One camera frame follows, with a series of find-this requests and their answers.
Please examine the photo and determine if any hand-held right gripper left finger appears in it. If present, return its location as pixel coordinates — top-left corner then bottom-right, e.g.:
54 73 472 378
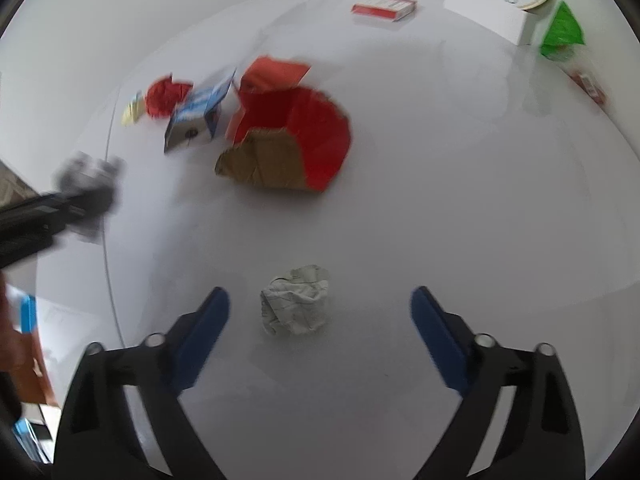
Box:
52 286 232 480

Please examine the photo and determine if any blue and white carton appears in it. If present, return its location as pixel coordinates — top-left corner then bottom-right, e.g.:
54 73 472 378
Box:
163 67 239 154

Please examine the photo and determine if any torn red cardboard box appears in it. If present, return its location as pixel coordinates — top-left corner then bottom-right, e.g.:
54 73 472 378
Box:
214 86 353 194

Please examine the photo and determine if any green snack packet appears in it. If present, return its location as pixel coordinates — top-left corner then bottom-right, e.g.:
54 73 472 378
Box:
539 1 587 61

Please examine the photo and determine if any orange-red flat packet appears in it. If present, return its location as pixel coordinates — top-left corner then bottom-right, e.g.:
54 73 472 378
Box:
239 56 311 94

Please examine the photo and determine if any clear plastic bag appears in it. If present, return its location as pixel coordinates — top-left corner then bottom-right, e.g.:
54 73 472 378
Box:
520 52 608 116

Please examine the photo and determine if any red and white box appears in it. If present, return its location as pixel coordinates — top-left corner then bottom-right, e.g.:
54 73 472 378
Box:
351 0 419 22

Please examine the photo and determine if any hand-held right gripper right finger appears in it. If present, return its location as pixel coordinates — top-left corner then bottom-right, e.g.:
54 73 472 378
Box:
410 286 587 480

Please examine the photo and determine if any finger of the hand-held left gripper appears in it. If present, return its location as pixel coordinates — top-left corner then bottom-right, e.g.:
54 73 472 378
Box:
0 225 68 269
0 187 116 231

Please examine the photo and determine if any small yellow wrapper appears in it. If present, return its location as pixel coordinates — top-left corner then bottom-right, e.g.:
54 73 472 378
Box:
122 91 146 126

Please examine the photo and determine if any white card stand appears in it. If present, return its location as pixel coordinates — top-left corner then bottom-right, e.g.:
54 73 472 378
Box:
443 0 544 46

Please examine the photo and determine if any small red packet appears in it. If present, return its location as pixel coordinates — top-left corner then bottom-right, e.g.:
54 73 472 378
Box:
570 70 609 104

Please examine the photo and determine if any red crumpled paper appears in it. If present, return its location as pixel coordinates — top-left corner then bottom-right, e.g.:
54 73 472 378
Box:
145 75 195 120

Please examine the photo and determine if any white paper ball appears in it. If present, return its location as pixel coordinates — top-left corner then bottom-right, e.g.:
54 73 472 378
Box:
259 264 331 337

